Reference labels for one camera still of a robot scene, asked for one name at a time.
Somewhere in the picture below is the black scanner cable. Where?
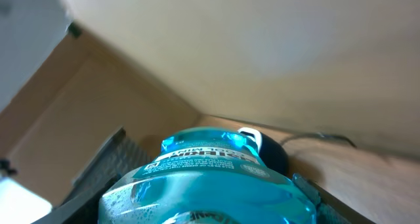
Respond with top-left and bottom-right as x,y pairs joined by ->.
280,133 -> 357,148

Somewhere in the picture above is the blue mouthwash bottle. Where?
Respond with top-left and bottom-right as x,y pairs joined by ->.
98,127 -> 316,223

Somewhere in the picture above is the white barcode scanner box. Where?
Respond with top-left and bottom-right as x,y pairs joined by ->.
238,127 -> 289,176

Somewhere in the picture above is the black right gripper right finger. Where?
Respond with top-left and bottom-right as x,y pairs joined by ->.
291,173 -> 374,224

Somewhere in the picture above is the grey plastic basket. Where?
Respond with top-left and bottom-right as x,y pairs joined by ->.
63,127 -> 152,203

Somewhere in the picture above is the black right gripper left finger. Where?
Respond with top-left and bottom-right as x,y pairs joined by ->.
33,176 -> 121,224

